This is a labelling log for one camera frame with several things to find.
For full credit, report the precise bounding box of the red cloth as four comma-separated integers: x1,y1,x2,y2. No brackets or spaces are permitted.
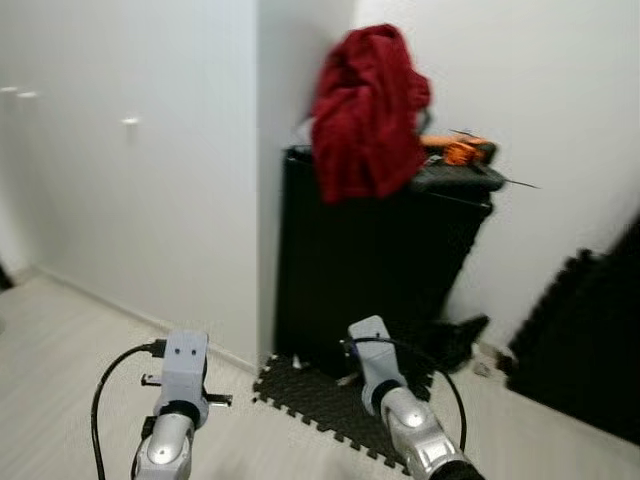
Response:
310,25,433,206

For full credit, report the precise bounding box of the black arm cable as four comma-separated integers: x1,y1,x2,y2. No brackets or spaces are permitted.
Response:
345,335,468,451
92,342,166,480

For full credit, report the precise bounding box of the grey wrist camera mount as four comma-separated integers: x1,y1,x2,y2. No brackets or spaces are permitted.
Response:
155,330,211,416
347,316,406,411

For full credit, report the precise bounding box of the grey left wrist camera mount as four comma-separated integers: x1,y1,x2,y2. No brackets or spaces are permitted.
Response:
155,330,211,416

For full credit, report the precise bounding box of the black cabinet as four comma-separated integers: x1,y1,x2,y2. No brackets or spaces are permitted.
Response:
275,145,493,376

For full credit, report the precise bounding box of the black foam floor mat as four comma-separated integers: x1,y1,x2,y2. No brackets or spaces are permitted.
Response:
252,350,441,471

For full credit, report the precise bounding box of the orange tool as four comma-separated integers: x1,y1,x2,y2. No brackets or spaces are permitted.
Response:
420,130,498,166

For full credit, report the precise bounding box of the black foam panel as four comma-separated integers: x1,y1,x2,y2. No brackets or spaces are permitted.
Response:
505,220,640,446

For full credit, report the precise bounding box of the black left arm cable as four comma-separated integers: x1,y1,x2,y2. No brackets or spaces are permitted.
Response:
92,342,166,480

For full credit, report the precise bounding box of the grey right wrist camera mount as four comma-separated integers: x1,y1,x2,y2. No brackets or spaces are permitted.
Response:
347,316,406,411

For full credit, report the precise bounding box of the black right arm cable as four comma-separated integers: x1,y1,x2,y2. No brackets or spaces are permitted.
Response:
345,335,468,451

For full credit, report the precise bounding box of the thin black rod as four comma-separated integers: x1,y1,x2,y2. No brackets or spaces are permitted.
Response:
498,175,541,190

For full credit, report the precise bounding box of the black tray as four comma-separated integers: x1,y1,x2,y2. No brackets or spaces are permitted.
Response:
410,160,506,193

